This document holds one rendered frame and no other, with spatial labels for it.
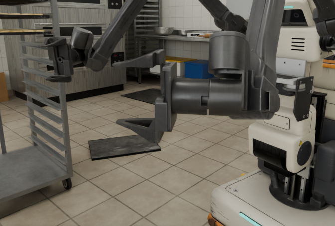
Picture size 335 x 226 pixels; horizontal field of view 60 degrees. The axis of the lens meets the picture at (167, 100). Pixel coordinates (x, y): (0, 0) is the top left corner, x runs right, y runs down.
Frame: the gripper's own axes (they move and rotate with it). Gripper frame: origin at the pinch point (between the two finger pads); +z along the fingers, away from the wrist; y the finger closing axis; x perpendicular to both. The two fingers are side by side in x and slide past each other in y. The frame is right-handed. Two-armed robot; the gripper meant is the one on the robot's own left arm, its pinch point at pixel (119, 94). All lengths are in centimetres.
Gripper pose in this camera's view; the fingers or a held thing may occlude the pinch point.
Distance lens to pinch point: 48.8
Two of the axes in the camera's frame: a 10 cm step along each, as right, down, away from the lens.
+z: -9.9, -0.4, 1.6
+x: 1.7, -2.7, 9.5
